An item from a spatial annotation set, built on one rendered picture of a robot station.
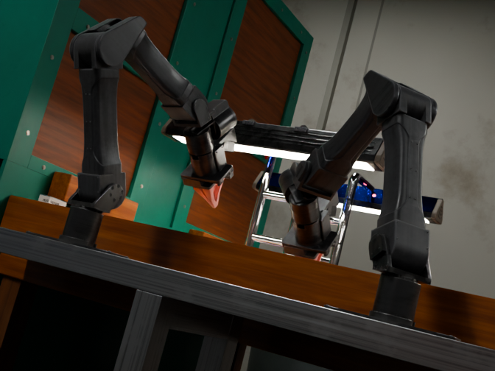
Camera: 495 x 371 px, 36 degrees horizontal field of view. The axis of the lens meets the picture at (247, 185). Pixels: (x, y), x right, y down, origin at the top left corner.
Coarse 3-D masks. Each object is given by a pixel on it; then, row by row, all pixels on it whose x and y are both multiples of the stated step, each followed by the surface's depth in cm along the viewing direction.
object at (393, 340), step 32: (32, 256) 118; (64, 256) 116; (96, 256) 113; (160, 288) 108; (192, 288) 106; (224, 288) 104; (256, 320) 101; (288, 320) 99; (320, 320) 97; (352, 320) 95; (384, 352) 93; (416, 352) 91; (448, 352) 90; (480, 352) 88
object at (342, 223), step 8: (352, 176) 221; (360, 176) 223; (352, 184) 220; (360, 184) 228; (368, 184) 230; (352, 192) 220; (344, 200) 220; (352, 200) 220; (344, 208) 219; (344, 216) 218; (336, 224) 219; (344, 224) 218; (344, 232) 218; (336, 248) 217; (336, 256) 217; (336, 264) 217
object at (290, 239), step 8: (296, 224) 150; (312, 224) 150; (288, 232) 158; (296, 232) 152; (304, 232) 151; (312, 232) 151; (320, 232) 152; (336, 232) 155; (288, 240) 155; (296, 240) 154; (304, 240) 152; (312, 240) 152; (320, 240) 153; (328, 240) 153; (336, 240) 154; (304, 248) 153; (312, 248) 152; (320, 248) 151; (328, 248) 151
